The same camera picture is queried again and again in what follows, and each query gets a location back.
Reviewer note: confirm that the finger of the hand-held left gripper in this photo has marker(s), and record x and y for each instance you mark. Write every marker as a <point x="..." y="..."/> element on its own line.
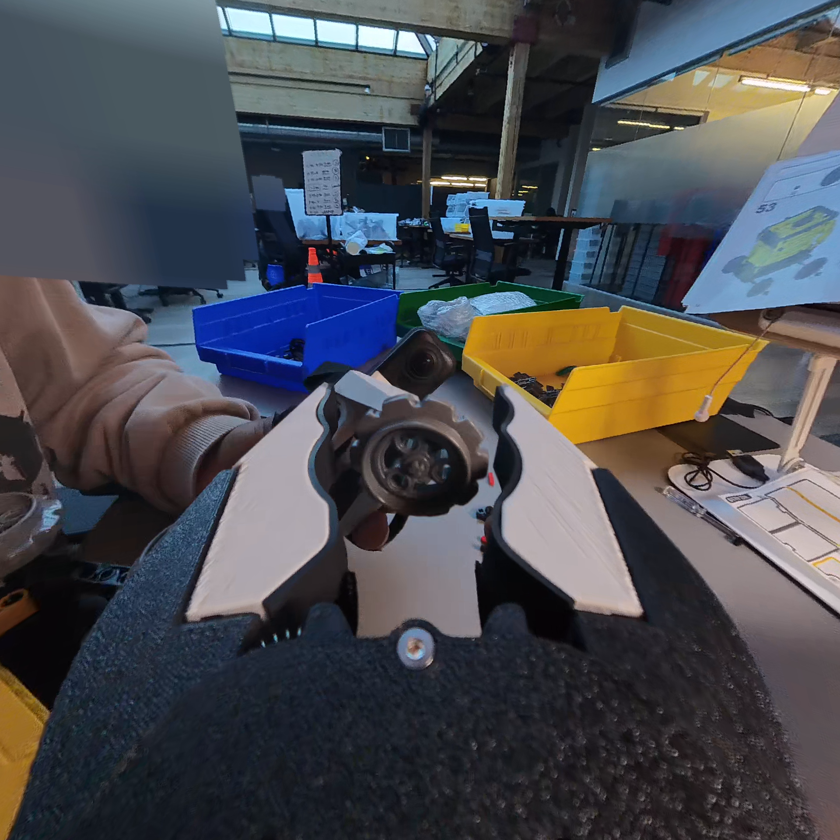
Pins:
<point x="371" y="394"/>
<point x="361" y="513"/>

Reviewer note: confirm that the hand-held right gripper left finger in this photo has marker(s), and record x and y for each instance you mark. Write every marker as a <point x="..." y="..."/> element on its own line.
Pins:
<point x="269" y="531"/>

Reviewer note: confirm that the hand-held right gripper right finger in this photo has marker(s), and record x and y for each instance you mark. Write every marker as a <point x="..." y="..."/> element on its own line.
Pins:
<point x="564" y="525"/>

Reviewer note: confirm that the grey toy wheel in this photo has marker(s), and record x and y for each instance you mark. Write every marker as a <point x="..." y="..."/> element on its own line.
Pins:
<point x="420" y="459"/>
<point x="19" y="525"/>

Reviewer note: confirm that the yellow toy brick vehicle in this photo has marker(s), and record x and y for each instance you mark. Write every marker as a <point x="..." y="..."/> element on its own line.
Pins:
<point x="16" y="728"/>

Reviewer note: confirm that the person's left forearm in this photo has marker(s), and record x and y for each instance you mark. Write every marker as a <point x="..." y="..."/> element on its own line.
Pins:
<point x="131" y="407"/>

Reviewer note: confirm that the person's left hand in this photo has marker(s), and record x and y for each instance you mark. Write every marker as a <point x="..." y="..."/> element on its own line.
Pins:
<point x="371" y="533"/>

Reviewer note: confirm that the clear plastic bag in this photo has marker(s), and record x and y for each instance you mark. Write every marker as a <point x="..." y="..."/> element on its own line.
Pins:
<point x="453" y="318"/>

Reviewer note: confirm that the pile of small brick pins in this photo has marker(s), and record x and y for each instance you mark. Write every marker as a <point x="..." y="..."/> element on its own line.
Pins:
<point x="490" y="479"/>

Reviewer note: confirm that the bubble wrap sheet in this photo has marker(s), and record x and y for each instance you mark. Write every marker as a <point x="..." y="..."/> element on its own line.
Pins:
<point x="505" y="302"/>

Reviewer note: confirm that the black office chair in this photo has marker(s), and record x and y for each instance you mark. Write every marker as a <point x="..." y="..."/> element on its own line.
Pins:
<point x="489" y="243"/>
<point x="448" y="253"/>

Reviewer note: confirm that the heap of black brick connectors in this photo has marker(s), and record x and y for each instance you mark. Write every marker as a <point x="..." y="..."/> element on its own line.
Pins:
<point x="535" y="387"/>

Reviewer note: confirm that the yellow plastic bin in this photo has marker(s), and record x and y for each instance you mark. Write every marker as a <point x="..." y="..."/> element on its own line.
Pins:
<point x="623" y="407"/>

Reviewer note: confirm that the blue plastic bin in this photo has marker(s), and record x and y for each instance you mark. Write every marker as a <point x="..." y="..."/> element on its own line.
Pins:
<point x="249" y="334"/>

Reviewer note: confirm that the orange traffic cone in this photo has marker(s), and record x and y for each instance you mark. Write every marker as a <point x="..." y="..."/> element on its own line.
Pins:
<point x="315" y="270"/>

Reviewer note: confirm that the clear pen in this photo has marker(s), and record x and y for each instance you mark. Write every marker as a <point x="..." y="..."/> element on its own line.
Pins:
<point x="702" y="515"/>

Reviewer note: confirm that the clear storage box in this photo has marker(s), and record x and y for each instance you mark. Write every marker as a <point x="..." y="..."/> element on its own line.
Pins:
<point x="367" y="226"/>

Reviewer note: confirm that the green plastic bin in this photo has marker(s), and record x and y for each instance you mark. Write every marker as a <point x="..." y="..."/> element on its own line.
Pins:
<point x="558" y="298"/>

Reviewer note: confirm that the black flat device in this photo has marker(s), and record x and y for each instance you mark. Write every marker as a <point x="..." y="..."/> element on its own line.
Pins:
<point x="715" y="433"/>

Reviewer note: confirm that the wooden table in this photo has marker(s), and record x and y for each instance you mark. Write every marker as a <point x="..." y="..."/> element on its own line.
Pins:
<point x="551" y="220"/>

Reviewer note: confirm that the paper sign on stand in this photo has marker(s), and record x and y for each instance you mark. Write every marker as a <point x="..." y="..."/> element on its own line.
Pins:
<point x="321" y="184"/>

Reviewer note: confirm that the white printed sheet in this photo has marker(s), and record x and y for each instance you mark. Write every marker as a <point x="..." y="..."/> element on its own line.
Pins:
<point x="787" y="525"/>

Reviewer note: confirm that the beige printed sweatshirt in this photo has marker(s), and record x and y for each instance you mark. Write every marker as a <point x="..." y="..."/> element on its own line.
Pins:
<point x="19" y="453"/>

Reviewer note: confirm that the frosted glass partition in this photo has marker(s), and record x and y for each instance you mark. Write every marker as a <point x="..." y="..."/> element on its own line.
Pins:
<point x="656" y="190"/>

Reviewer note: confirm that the instruction booklet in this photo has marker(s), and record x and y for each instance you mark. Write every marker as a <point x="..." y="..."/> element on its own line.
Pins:
<point x="754" y="249"/>

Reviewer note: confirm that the wooden post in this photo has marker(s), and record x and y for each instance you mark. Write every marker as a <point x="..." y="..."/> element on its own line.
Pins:
<point x="513" y="118"/>

